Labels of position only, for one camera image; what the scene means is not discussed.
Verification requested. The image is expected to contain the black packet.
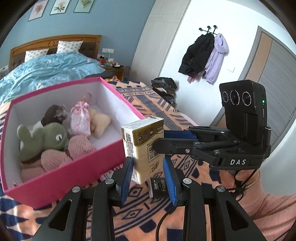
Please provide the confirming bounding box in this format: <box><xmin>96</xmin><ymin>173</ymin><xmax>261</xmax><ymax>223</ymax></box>
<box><xmin>148</xmin><ymin>177</ymin><xmax>169</xmax><ymax>199</ymax></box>

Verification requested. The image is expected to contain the beige tissue pack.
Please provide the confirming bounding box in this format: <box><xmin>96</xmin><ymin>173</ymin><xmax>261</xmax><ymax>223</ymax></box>
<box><xmin>121</xmin><ymin>116</ymin><xmax>164</xmax><ymax>185</ymax></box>

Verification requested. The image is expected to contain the cream plush bear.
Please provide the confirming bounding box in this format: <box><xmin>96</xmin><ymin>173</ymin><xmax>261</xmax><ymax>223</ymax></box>
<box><xmin>89</xmin><ymin>108</ymin><xmax>111</xmax><ymax>138</ymax></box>

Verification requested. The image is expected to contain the pink drawstring pouch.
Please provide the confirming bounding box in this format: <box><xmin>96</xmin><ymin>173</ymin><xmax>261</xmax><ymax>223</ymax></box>
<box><xmin>69</xmin><ymin>92</ymin><xmax>92</xmax><ymax>137</ymax></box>

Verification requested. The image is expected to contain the right hand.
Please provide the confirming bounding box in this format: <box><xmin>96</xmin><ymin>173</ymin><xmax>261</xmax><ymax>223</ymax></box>
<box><xmin>219</xmin><ymin>169</ymin><xmax>260</xmax><ymax>189</ymax></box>

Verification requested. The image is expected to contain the pink floral tissue pack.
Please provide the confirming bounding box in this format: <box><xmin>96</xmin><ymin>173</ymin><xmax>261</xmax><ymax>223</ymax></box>
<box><xmin>99</xmin><ymin>164</ymin><xmax>136</xmax><ymax>189</ymax></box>

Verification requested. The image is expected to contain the orange navy patterned blanket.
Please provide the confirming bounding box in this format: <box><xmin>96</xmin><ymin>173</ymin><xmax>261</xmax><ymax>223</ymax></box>
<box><xmin>1</xmin><ymin>81</ymin><xmax>221</xmax><ymax>240</ymax></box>

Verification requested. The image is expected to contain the black bag pile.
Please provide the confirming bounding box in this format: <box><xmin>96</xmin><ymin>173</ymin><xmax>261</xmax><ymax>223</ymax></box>
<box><xmin>151</xmin><ymin>77</ymin><xmax>178</xmax><ymax>108</ymax></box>

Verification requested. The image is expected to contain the pink knit plush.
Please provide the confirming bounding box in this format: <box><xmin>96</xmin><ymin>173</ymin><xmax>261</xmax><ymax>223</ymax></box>
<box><xmin>21</xmin><ymin>135</ymin><xmax>96</xmax><ymax>182</ymax></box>

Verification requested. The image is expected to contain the pink storage box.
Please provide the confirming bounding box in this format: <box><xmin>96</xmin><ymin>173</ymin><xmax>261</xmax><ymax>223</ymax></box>
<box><xmin>1</xmin><ymin>77</ymin><xmax>143</xmax><ymax>208</ymax></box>

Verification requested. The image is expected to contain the black jacket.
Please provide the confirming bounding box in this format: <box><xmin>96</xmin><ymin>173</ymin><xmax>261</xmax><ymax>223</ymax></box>
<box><xmin>178</xmin><ymin>33</ymin><xmax>214</xmax><ymax>77</ymax></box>

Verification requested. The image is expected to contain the green plush frog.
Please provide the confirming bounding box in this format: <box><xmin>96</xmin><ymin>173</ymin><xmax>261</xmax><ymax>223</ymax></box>
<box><xmin>16</xmin><ymin>123</ymin><xmax>68</xmax><ymax>163</ymax></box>

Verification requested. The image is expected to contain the wooden nightstand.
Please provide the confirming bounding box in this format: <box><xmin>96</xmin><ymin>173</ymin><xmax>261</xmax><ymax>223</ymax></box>
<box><xmin>102</xmin><ymin>65</ymin><xmax>130</xmax><ymax>81</ymax></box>

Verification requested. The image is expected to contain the brown grey plush toy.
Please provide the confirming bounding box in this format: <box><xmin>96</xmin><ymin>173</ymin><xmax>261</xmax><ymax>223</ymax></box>
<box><xmin>30</xmin><ymin>104</ymin><xmax>68</xmax><ymax>135</ymax></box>

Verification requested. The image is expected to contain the lilac hoodie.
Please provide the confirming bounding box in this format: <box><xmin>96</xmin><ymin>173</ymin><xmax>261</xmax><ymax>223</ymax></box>
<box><xmin>187</xmin><ymin>33</ymin><xmax>229</xmax><ymax>85</ymax></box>

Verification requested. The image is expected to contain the grey sliding door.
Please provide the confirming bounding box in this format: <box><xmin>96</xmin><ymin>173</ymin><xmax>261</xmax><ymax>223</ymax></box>
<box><xmin>240</xmin><ymin>26</ymin><xmax>295</xmax><ymax>150</ymax></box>

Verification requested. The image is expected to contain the wooden headboard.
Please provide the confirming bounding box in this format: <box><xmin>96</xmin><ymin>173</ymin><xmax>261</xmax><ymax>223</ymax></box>
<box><xmin>9</xmin><ymin>34</ymin><xmax>101</xmax><ymax>71</ymax></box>

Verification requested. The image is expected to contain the light blue duvet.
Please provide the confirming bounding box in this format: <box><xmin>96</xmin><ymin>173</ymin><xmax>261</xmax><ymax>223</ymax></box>
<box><xmin>1</xmin><ymin>52</ymin><xmax>105</xmax><ymax>103</ymax></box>

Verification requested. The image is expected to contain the right white patterned pillow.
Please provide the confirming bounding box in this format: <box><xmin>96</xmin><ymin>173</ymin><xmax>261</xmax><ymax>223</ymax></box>
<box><xmin>56</xmin><ymin>41</ymin><xmax>83</xmax><ymax>54</ymax></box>

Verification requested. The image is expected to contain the white patterned pillow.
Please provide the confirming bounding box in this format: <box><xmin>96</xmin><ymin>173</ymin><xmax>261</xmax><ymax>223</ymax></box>
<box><xmin>56</xmin><ymin>41</ymin><xmax>83</xmax><ymax>54</ymax></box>
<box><xmin>24</xmin><ymin>49</ymin><xmax>49</xmax><ymax>62</ymax></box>

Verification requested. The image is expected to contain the left white patterned pillow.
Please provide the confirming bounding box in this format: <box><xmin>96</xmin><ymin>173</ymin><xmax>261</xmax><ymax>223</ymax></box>
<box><xmin>24</xmin><ymin>49</ymin><xmax>49</xmax><ymax>62</ymax></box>

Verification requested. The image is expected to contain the right green picture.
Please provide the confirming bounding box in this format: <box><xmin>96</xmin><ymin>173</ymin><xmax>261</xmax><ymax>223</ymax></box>
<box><xmin>74</xmin><ymin>0</ymin><xmax>95</xmax><ymax>13</ymax></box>

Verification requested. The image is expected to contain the middle flower picture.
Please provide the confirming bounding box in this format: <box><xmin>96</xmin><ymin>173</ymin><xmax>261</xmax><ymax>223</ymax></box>
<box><xmin>50</xmin><ymin>0</ymin><xmax>70</xmax><ymax>15</ymax></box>

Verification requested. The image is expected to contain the flower picture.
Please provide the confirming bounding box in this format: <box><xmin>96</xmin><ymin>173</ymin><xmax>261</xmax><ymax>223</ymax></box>
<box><xmin>50</xmin><ymin>0</ymin><xmax>70</xmax><ymax>15</ymax></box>
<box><xmin>28</xmin><ymin>0</ymin><xmax>48</xmax><ymax>21</ymax></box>

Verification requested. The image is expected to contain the left flower picture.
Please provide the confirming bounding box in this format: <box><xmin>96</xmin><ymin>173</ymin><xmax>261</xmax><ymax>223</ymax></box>
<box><xmin>28</xmin><ymin>0</ymin><xmax>48</xmax><ymax>21</ymax></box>

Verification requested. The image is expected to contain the black right camera box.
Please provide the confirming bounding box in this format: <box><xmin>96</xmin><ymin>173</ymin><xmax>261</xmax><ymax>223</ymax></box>
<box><xmin>219</xmin><ymin>80</ymin><xmax>271</xmax><ymax>148</ymax></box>

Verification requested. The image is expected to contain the wall coat hook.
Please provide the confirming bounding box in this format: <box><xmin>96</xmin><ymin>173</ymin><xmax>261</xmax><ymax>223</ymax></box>
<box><xmin>199</xmin><ymin>25</ymin><xmax>218</xmax><ymax>35</ymax></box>

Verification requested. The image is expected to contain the white wall socket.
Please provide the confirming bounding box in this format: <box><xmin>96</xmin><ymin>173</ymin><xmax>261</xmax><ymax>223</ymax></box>
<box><xmin>102</xmin><ymin>48</ymin><xmax>114</xmax><ymax>54</ymax></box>

